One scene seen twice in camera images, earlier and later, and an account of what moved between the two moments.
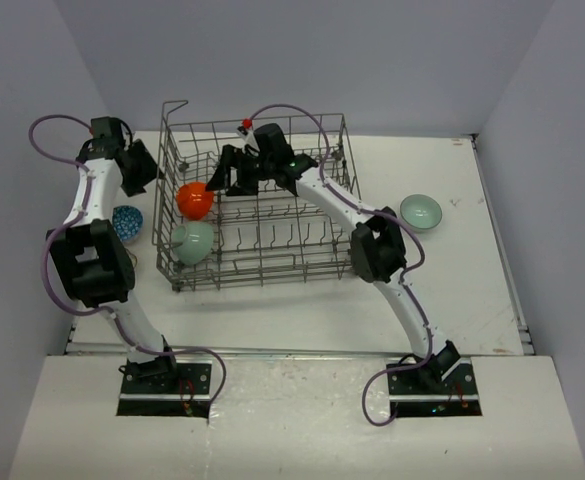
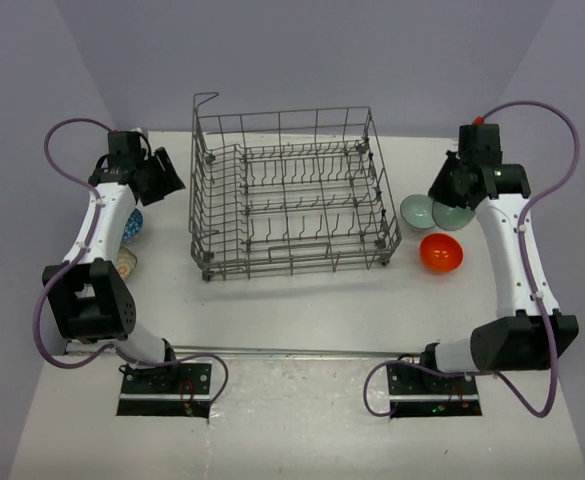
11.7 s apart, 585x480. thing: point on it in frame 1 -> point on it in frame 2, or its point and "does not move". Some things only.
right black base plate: x=417 y=394 does not move
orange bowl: x=194 y=200 -> x=441 y=253
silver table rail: x=293 y=352 does not move
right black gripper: x=231 y=158 -> x=439 y=190
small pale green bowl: x=420 y=212 does not move
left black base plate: x=186 y=392 does not move
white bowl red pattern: x=127 y=221 does not move
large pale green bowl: x=192 y=241 -> x=451 y=218
